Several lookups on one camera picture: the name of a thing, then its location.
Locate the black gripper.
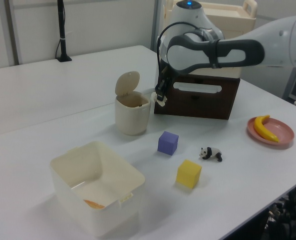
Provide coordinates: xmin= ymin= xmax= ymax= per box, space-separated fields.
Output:
xmin=155 ymin=65 xmax=175 ymax=102

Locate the purple cube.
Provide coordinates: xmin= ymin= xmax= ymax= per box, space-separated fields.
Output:
xmin=157 ymin=130 xmax=179 ymax=156

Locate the cream trash can with lid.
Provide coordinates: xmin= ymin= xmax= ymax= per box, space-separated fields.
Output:
xmin=114 ymin=70 xmax=151 ymax=136

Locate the yellow banana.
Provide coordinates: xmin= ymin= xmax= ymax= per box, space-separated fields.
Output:
xmin=253 ymin=114 xmax=280 ymax=143

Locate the white paper ball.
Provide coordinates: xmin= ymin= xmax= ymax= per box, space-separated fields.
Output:
xmin=150 ymin=92 xmax=169 ymax=108

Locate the cream plastic storage bin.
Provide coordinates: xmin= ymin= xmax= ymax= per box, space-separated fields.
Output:
xmin=49 ymin=141 xmax=146 ymax=238

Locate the black and white panda figurine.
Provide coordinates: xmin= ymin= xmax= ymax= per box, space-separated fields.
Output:
xmin=199 ymin=146 xmax=223 ymax=163

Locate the toasted bread piece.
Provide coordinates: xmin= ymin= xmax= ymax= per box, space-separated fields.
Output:
xmin=83 ymin=199 xmax=105 ymax=210

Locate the dark brown drawer box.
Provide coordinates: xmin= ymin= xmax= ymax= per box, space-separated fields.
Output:
xmin=154 ymin=73 xmax=241 ymax=121

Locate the black mesh chair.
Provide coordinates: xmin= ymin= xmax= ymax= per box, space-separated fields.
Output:
xmin=265 ymin=178 xmax=296 ymax=240

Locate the large cream plastic cabinet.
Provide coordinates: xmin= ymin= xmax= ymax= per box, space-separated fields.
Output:
xmin=162 ymin=0 xmax=258 ymax=78

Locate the yellow cube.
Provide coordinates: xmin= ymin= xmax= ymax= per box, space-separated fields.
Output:
xmin=176 ymin=159 xmax=202 ymax=189

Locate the black pole with clamp base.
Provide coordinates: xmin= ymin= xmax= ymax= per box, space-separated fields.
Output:
xmin=55 ymin=0 xmax=73 ymax=63

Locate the pink plate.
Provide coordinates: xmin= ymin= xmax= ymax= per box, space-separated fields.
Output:
xmin=246 ymin=116 xmax=295 ymax=149

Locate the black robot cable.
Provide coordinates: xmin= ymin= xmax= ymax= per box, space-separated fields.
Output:
xmin=155 ymin=21 xmax=201 ymax=85

